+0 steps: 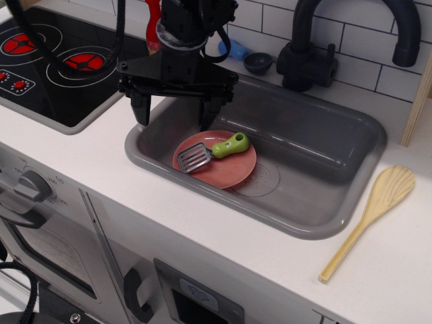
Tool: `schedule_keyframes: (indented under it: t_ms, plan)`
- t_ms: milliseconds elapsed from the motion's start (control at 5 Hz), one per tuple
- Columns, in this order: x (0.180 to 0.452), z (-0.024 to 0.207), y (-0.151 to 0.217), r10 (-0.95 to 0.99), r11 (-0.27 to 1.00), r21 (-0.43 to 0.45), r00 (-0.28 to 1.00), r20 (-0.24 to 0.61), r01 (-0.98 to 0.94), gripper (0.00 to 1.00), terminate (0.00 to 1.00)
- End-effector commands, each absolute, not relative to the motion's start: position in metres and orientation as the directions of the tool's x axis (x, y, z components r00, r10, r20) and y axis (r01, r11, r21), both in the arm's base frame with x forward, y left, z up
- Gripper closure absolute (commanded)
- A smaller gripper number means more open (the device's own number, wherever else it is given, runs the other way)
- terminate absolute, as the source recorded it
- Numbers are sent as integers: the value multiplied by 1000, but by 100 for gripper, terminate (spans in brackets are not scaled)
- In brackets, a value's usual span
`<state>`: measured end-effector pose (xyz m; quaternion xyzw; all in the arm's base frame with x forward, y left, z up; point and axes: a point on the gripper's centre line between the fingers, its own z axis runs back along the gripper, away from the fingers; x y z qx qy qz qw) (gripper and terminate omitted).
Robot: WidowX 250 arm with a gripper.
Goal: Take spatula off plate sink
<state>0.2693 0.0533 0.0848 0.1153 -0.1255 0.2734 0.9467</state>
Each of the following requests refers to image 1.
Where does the grey oven door handle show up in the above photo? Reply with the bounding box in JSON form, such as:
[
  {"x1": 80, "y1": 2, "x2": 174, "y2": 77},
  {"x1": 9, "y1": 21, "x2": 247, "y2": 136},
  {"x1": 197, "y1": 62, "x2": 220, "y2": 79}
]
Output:
[{"x1": 1, "y1": 187, "x2": 47, "y2": 229}]

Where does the black cable lower left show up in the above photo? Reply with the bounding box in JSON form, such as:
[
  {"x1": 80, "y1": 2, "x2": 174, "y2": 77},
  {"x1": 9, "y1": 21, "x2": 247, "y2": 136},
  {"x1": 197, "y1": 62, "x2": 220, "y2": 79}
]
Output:
[{"x1": 0, "y1": 261, "x2": 40, "y2": 324}]

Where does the wooden spoon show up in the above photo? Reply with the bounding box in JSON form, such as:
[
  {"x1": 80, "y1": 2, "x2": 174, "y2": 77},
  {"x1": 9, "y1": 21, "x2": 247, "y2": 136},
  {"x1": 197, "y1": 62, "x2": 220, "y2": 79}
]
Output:
[{"x1": 318, "y1": 165, "x2": 415, "y2": 284}]

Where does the red orange sauce bottle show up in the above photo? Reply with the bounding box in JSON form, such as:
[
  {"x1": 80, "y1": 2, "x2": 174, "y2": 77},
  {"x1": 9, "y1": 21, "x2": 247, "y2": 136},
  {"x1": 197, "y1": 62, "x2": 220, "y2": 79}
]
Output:
[{"x1": 145, "y1": 0, "x2": 161, "y2": 55}]

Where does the black cabinet door handle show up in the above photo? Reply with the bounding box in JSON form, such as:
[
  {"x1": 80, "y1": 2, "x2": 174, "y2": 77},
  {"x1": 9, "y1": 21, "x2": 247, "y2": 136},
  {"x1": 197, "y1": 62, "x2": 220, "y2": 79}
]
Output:
[{"x1": 123, "y1": 268, "x2": 154, "y2": 323}]

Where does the pink plate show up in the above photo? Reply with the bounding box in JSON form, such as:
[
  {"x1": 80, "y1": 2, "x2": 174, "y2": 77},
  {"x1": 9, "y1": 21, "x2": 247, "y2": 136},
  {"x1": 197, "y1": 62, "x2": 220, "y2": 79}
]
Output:
[{"x1": 172, "y1": 130, "x2": 257, "y2": 189}]

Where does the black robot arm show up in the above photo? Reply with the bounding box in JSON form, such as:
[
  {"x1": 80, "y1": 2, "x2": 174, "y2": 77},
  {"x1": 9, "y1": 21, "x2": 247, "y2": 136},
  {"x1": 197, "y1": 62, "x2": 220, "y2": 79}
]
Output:
[{"x1": 117, "y1": 1, "x2": 239, "y2": 130}]

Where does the blue handled dark ladle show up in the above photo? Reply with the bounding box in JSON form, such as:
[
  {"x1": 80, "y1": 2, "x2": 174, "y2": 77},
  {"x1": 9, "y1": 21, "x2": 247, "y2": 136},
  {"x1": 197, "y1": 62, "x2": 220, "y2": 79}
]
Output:
[{"x1": 218, "y1": 39, "x2": 273, "y2": 76}]

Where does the grey oven knob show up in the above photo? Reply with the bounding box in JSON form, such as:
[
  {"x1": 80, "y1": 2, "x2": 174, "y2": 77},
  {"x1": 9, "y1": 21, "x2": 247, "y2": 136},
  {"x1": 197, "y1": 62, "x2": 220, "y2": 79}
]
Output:
[{"x1": 13, "y1": 170, "x2": 54, "y2": 203}]

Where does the grey sink basin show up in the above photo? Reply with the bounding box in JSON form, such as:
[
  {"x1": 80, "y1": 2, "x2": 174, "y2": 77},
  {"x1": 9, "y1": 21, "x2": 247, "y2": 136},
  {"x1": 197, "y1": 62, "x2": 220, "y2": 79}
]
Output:
[{"x1": 125, "y1": 76, "x2": 387, "y2": 240}]

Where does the green handled grey spatula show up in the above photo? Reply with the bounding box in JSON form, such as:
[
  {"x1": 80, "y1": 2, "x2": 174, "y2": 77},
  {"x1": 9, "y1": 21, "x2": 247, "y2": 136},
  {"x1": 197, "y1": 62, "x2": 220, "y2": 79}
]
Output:
[{"x1": 175, "y1": 132, "x2": 250, "y2": 173}]

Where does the black toy stovetop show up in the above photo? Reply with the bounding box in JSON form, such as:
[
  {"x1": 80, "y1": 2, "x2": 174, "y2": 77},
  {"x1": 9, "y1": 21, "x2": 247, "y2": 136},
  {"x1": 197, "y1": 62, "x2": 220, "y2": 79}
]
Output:
[{"x1": 0, "y1": 5, "x2": 151, "y2": 136}]

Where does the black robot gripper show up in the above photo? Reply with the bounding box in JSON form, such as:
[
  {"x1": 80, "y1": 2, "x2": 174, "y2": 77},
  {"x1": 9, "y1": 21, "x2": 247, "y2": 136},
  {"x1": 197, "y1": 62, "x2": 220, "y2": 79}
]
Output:
[{"x1": 117, "y1": 49, "x2": 238, "y2": 131}]

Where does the wooden shelf side panel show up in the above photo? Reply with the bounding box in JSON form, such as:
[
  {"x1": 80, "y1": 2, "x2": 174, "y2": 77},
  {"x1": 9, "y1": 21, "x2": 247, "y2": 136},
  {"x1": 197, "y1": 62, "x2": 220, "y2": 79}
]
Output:
[{"x1": 400, "y1": 53, "x2": 432, "y2": 147}]

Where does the black toy faucet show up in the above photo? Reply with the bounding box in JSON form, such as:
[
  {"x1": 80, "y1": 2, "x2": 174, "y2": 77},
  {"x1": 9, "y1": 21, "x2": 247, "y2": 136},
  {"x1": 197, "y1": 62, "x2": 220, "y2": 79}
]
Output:
[{"x1": 276, "y1": 0, "x2": 421, "y2": 92}]

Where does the black braided cable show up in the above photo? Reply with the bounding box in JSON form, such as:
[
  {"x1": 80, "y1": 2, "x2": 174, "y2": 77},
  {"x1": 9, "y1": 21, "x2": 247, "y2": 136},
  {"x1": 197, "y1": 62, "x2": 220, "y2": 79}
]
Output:
[{"x1": 5, "y1": 0, "x2": 127, "y2": 79}]

